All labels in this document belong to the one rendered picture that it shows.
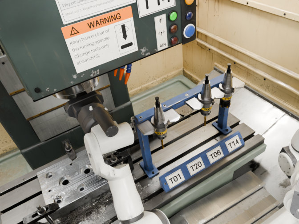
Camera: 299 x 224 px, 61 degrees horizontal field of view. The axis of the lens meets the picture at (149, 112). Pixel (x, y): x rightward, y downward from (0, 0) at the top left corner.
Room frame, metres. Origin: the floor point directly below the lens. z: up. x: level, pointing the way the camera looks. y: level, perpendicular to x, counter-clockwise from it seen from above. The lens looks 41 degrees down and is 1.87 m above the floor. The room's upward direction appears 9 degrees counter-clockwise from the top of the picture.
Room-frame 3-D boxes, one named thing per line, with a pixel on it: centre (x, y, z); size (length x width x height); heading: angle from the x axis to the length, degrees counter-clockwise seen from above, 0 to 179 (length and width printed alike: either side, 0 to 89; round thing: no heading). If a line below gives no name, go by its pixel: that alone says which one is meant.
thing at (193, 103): (0.75, -0.18, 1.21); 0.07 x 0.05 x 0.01; 25
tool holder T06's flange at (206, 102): (0.77, -0.23, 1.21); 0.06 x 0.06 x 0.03
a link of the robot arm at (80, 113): (0.59, 0.18, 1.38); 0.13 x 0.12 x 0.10; 115
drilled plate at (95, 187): (0.66, 0.35, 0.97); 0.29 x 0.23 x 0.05; 115
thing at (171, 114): (0.70, -0.08, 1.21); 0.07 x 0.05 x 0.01; 25
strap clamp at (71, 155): (0.81, 0.40, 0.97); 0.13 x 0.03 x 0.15; 25
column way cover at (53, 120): (1.09, 0.41, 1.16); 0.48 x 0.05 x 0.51; 115
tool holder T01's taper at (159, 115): (0.68, -0.03, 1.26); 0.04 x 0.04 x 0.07
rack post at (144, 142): (0.70, 0.04, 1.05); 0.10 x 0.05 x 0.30; 25
